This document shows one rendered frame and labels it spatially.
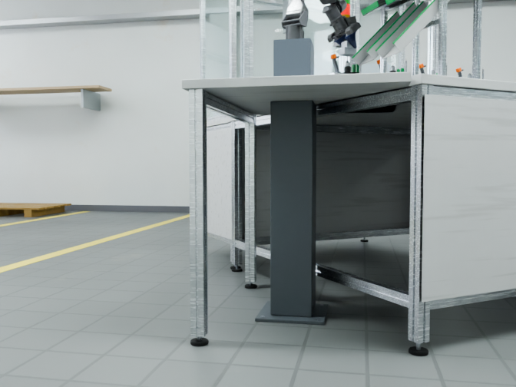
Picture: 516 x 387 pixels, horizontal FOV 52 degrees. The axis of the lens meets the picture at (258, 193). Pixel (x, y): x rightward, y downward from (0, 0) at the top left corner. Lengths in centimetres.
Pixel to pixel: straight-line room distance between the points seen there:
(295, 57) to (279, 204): 55
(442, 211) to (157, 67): 557
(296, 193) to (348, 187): 136
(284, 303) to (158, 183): 491
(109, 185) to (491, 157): 578
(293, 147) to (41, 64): 597
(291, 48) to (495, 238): 98
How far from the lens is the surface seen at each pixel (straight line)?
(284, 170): 200
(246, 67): 337
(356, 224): 338
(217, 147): 316
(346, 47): 243
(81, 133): 729
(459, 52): 654
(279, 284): 205
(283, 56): 205
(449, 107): 175
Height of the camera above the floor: 59
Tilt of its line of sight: 3 degrees down
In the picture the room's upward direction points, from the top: straight up
